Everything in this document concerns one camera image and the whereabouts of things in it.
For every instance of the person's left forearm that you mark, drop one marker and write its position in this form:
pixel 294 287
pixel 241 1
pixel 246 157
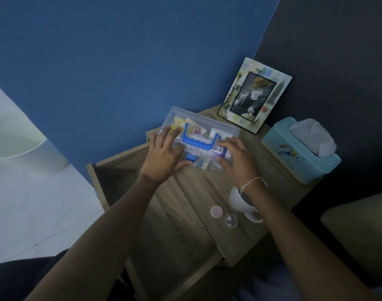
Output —
pixel 103 241

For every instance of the beige cushion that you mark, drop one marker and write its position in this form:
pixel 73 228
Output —
pixel 363 228

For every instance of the person's left thumb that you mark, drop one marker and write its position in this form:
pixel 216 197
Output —
pixel 184 166

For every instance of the person's left middle finger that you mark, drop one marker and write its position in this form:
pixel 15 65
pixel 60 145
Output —
pixel 164 136

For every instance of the white mug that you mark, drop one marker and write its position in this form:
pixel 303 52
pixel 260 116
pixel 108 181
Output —
pixel 238 202

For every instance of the white purple medicine bottle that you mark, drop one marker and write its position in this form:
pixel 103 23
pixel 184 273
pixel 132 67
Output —
pixel 223 152

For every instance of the wooden nightstand drawer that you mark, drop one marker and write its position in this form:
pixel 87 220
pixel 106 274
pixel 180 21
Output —
pixel 165 235

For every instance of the wooden nightstand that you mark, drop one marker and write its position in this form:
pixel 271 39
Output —
pixel 206 191

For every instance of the white round bin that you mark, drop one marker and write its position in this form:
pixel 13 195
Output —
pixel 28 144

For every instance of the small clear round jar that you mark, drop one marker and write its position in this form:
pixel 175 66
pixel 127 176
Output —
pixel 230 221

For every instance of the person's left hand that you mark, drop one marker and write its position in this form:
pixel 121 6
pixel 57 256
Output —
pixel 161 159

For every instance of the small pink round lid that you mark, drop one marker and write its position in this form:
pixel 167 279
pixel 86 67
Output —
pixel 216 211

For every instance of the person's right thumb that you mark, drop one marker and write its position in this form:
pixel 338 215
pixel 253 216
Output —
pixel 222 162

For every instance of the person's right forearm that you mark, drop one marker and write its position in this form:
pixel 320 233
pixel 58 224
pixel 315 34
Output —
pixel 297 247

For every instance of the person's right hand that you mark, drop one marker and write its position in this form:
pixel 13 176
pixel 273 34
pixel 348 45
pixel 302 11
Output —
pixel 241 166

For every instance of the light blue tissue box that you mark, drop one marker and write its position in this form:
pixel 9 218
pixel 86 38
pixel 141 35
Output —
pixel 296 159

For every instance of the person's left little finger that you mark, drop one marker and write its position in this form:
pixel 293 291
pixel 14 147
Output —
pixel 150 147

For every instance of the yellow medicine packet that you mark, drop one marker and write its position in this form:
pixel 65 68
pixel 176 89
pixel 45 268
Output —
pixel 185 123

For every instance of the white tissue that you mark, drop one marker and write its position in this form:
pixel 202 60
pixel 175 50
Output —
pixel 314 136

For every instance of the person's dark trousers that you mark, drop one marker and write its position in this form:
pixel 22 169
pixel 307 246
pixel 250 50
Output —
pixel 18 278

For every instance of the floral picture frame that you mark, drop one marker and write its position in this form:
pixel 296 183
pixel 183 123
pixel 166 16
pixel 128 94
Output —
pixel 253 95

